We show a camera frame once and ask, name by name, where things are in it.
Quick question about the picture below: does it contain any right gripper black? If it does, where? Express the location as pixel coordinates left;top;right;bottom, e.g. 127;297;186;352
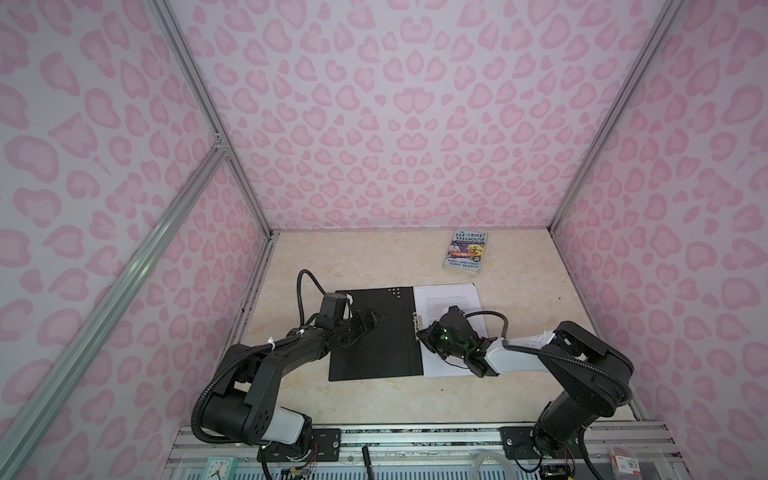
413;321;467;362

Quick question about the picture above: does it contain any blue and black file folder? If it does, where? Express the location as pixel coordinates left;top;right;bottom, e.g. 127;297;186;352
328;286;424;382

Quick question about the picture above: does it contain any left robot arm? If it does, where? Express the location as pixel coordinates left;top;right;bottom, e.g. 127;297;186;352
190;293;383;451

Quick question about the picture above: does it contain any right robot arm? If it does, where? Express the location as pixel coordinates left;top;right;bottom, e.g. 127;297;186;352
415;306;634;457

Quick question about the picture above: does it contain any colourful treehouse book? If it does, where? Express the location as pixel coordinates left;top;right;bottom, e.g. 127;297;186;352
443;230;488;275

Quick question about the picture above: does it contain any small teal alarm clock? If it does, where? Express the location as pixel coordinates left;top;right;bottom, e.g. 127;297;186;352
199;456;239;480

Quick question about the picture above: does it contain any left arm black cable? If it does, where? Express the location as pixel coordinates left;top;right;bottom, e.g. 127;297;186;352
295;269;328;328

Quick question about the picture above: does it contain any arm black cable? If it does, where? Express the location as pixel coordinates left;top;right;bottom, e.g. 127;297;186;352
464;310;631;403
295;269;328;328

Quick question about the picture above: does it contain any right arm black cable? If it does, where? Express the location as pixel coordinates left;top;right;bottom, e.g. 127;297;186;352
464;310;631;403

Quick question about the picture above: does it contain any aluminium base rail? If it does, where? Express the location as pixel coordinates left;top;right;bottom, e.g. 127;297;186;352
161;421;691;479

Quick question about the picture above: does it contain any aluminium frame corner post left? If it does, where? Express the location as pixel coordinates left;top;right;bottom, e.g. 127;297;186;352
146;0;273;238

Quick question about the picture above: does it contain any aluminium frame corner post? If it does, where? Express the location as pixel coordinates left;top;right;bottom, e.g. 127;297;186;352
146;0;273;238
548;0;688;237

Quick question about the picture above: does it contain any aluminium frame corner post right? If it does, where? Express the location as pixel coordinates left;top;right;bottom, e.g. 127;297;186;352
548;0;688;237

